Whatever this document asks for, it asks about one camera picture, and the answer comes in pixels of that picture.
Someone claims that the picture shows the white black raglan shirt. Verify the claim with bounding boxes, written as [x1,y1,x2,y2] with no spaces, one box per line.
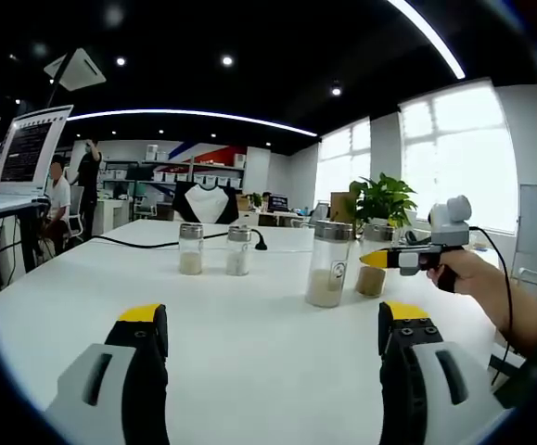
[171,181,241,225]

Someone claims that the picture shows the row of white storage bins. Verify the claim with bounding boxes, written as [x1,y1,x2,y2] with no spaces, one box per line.
[152,172,244,186]

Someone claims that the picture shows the black vertical pole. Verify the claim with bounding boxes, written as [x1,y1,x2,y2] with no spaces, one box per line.
[46,50,72,109]

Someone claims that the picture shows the large potted green plant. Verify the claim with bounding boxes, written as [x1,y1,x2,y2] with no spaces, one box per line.
[348,172,419,243]

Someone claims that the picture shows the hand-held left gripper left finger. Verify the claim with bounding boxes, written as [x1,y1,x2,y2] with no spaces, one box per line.
[45,303,171,445]

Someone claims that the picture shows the grey office chair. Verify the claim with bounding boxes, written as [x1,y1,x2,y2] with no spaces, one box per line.
[65,184,86,243]

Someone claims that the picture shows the large bright window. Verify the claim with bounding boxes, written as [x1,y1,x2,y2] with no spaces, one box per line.
[315,117,373,206]
[398,78,518,235]

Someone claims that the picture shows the short seasoning bottle beige powder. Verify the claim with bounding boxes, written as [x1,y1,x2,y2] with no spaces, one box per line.
[177,222,205,276]

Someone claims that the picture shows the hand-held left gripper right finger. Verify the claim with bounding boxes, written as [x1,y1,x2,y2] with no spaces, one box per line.
[377,300,505,445]

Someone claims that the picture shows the metal storage shelf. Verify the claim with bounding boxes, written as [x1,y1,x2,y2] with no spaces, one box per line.
[102,157,247,220]

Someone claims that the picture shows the ceiling air conditioner unit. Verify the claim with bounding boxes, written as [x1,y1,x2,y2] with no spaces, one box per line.
[43,46,109,92]

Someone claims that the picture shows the tall seasoning bottle brown grains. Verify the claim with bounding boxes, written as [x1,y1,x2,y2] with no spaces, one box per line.
[354,223,396,299]

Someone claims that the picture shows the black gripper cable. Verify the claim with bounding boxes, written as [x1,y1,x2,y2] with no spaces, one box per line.
[468,225,516,387]

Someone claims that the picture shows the standing laptop desk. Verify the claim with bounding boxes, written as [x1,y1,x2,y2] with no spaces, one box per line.
[0,203,54,298]

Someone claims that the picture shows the person's right hand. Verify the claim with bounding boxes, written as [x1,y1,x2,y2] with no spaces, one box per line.
[426,248,505,308]

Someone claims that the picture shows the curved ceiling strip light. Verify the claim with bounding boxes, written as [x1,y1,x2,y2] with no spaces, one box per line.
[65,108,320,138]
[385,0,467,81]

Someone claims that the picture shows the round ceiling spotlights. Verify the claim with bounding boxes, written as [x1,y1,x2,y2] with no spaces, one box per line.
[0,45,343,140]

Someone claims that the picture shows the short seasoning bottle white powder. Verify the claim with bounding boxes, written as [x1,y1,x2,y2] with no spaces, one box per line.
[224,224,254,277]

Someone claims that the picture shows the tall brown cardboard box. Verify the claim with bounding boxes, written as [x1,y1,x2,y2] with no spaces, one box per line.
[329,191,358,224]

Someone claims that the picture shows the black power cable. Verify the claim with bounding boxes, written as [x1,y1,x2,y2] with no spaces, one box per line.
[92,228,270,253]

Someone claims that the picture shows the tall seasoning bottle white grains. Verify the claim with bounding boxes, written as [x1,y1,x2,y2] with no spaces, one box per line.
[304,219,354,309]

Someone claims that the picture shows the white laptop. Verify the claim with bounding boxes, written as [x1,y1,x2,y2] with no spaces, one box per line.
[0,105,75,220]

